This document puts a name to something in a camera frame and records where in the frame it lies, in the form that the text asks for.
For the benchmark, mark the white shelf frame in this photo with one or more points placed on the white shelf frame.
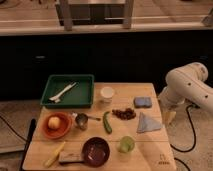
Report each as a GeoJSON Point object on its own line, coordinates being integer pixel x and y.
{"type": "Point", "coordinates": [94, 13]}

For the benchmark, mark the green plastic tray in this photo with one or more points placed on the green plastic tray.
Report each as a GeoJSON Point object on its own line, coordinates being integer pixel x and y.
{"type": "Point", "coordinates": [80, 96]}

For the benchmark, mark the orange bowl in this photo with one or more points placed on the orange bowl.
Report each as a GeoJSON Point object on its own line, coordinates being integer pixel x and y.
{"type": "Point", "coordinates": [65, 125]}

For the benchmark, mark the white plastic cup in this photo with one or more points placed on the white plastic cup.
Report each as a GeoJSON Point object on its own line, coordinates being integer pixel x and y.
{"type": "Point", "coordinates": [107, 94]}

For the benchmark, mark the dark purple bowl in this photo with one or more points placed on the dark purple bowl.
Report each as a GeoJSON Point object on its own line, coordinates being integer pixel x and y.
{"type": "Point", "coordinates": [95, 152]}

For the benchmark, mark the yellow lemon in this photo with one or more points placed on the yellow lemon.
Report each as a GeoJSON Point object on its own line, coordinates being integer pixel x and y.
{"type": "Point", "coordinates": [54, 123]}

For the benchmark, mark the blue folded cloth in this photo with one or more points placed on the blue folded cloth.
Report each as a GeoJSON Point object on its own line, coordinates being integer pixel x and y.
{"type": "Point", "coordinates": [147, 124]}

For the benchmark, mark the green cucumber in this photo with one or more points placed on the green cucumber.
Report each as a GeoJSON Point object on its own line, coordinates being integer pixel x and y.
{"type": "Point", "coordinates": [106, 124]}

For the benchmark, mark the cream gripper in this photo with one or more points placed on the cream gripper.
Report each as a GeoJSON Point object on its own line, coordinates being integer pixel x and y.
{"type": "Point", "coordinates": [168, 116]}

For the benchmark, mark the brown scrub brush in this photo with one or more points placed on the brown scrub brush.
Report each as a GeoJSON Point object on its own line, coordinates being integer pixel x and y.
{"type": "Point", "coordinates": [66, 158]}

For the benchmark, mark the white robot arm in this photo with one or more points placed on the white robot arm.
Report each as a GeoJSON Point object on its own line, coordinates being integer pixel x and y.
{"type": "Point", "coordinates": [185, 83]}

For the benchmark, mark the blue sponge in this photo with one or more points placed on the blue sponge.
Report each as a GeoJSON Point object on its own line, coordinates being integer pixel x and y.
{"type": "Point", "coordinates": [142, 102]}

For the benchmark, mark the green plastic cup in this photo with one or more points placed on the green plastic cup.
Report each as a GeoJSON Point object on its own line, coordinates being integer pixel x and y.
{"type": "Point", "coordinates": [127, 144]}

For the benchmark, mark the metal measuring cup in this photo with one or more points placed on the metal measuring cup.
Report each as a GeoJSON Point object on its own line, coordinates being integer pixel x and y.
{"type": "Point", "coordinates": [81, 120]}

